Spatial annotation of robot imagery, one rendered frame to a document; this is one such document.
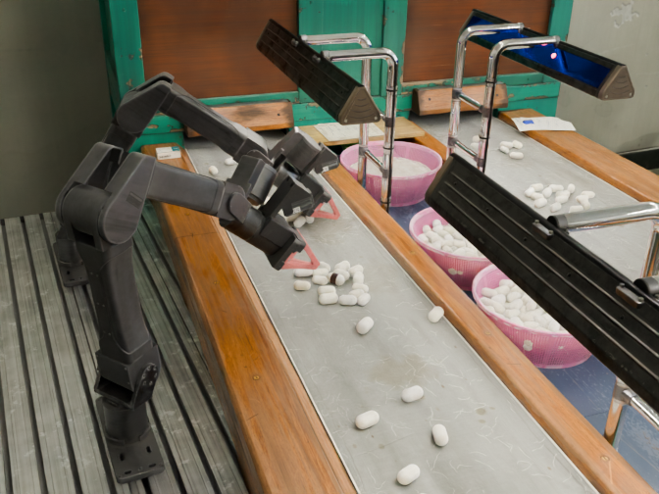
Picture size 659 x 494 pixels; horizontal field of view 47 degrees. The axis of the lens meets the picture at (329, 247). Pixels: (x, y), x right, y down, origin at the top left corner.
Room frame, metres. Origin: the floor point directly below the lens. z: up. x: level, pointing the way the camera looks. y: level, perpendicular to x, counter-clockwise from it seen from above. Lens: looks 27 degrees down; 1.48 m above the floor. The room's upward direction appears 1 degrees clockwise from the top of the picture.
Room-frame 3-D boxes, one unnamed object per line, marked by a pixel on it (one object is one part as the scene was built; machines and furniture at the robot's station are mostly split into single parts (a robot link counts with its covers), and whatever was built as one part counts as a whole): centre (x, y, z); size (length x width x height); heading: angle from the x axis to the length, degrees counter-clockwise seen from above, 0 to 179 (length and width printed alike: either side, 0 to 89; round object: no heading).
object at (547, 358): (1.20, -0.40, 0.72); 0.27 x 0.27 x 0.10
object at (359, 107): (1.63, 0.05, 1.08); 0.62 x 0.08 x 0.07; 19
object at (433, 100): (2.25, -0.39, 0.83); 0.30 x 0.06 x 0.07; 109
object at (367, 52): (1.65, -0.03, 0.90); 0.20 x 0.19 x 0.45; 19
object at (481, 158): (1.78, -0.40, 0.90); 0.20 x 0.19 x 0.45; 19
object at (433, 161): (1.88, -0.16, 0.72); 0.27 x 0.27 x 0.10
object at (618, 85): (1.81, -0.48, 1.08); 0.62 x 0.08 x 0.07; 19
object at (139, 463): (0.92, 0.31, 0.71); 0.20 x 0.07 x 0.08; 25
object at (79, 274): (1.46, 0.56, 0.71); 0.20 x 0.07 x 0.08; 25
